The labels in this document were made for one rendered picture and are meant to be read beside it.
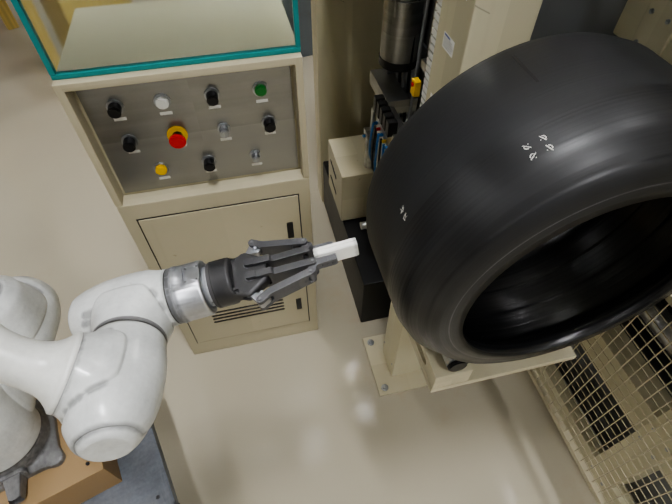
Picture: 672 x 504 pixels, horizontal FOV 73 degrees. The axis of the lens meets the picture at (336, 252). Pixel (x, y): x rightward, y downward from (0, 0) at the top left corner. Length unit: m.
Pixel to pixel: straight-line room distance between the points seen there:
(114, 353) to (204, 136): 0.79
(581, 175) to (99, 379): 0.62
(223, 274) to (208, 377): 1.36
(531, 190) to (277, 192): 0.91
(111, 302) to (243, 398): 1.30
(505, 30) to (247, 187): 0.79
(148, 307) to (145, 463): 0.63
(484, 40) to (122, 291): 0.73
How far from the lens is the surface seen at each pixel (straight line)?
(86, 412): 0.61
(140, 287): 0.72
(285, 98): 1.25
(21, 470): 1.22
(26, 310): 1.16
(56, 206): 2.98
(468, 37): 0.91
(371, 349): 2.02
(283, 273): 0.71
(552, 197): 0.62
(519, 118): 0.66
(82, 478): 1.19
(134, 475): 1.27
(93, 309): 0.74
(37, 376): 0.65
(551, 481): 2.00
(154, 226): 1.45
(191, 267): 0.72
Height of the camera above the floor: 1.80
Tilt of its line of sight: 51 degrees down
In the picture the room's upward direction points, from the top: straight up
